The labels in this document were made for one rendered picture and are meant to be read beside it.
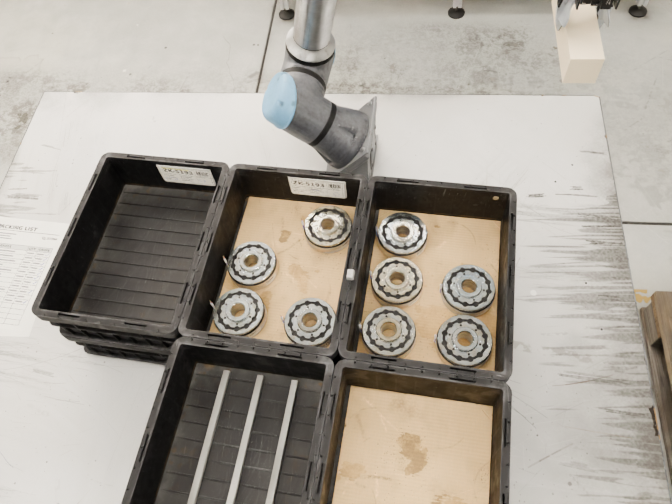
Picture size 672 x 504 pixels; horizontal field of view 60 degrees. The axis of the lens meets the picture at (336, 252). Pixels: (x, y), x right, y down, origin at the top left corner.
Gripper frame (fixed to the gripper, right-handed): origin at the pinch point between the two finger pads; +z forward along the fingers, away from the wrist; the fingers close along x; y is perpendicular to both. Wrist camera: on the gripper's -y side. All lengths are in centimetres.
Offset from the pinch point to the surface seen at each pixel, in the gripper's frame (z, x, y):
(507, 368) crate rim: 16, -14, 67
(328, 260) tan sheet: 26, -48, 42
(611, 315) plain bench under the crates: 39, 13, 46
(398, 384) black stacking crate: 21, -33, 69
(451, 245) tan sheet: 26, -23, 37
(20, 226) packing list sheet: 39, -131, 29
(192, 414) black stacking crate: 26, -71, 76
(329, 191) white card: 21, -49, 28
